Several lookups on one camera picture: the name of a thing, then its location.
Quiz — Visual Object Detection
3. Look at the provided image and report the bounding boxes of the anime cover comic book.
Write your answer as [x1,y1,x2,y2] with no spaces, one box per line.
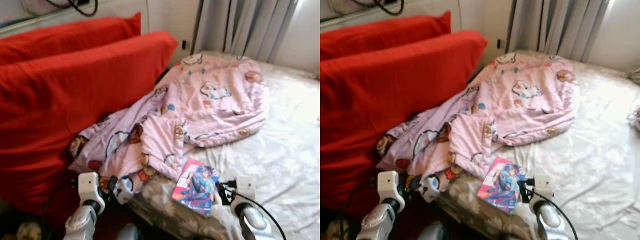
[171,157,222,217]
[476,156,527,215]

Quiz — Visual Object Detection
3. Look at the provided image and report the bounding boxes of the beige floral bed sheet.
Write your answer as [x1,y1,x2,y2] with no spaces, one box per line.
[127,50,321,240]
[434,48,640,240]

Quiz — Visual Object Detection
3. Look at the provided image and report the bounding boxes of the red pillow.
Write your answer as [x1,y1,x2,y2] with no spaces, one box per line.
[0,12,142,67]
[0,31,179,217]
[320,10,452,62]
[320,30,489,221]

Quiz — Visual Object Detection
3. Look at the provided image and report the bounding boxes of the beige plush toy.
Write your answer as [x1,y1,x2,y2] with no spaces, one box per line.
[324,220,352,240]
[14,221,43,240]

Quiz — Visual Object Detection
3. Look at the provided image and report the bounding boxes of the pink cartoon print blanket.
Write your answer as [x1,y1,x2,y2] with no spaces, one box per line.
[375,51,581,195]
[68,52,271,197]

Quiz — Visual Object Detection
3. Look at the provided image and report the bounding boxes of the grey pleated curtain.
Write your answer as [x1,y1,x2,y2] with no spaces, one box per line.
[507,0,614,64]
[192,0,301,64]

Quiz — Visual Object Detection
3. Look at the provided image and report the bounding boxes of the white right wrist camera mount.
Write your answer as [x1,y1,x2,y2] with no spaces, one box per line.
[235,175,257,201]
[532,173,555,200]

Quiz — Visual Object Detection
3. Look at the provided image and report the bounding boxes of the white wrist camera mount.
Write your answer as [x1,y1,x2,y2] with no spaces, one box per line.
[235,175,257,201]
[377,170,400,201]
[77,172,101,203]
[532,173,555,200]

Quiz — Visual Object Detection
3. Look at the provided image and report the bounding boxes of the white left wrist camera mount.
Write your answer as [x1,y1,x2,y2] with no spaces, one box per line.
[77,172,101,203]
[377,170,400,201]

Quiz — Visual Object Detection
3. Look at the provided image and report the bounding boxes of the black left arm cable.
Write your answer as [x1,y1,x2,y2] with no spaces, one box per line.
[41,181,81,240]

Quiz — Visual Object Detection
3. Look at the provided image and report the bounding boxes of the black looped cable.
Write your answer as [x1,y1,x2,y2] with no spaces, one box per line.
[350,0,405,17]
[44,0,99,18]

